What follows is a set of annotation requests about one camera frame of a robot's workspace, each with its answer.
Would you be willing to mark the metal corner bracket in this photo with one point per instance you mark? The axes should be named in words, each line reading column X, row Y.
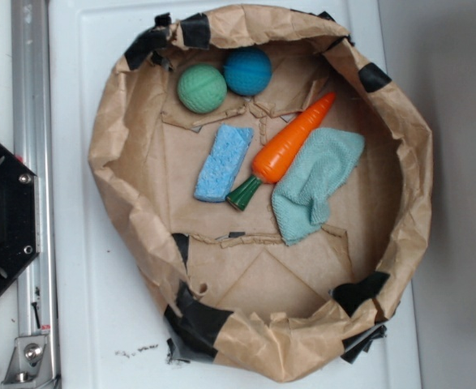
column 30, row 364

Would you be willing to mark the blue textured ball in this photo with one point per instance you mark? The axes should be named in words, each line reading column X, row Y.
column 247, row 71

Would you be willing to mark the blue sponge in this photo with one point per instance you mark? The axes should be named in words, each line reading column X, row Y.
column 221, row 167

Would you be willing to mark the green textured ball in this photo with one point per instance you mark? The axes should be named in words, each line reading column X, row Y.
column 202, row 88

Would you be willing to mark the orange plastic toy carrot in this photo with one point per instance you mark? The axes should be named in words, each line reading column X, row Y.
column 274, row 159

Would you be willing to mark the aluminium extrusion rail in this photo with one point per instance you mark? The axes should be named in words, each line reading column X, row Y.
column 37, row 285

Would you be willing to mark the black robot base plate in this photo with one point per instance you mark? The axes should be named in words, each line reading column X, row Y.
column 18, row 245

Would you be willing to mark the brown paper bag tray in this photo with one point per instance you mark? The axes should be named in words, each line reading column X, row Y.
column 230, row 290

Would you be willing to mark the light blue cloth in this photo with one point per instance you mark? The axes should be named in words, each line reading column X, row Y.
column 323, row 164

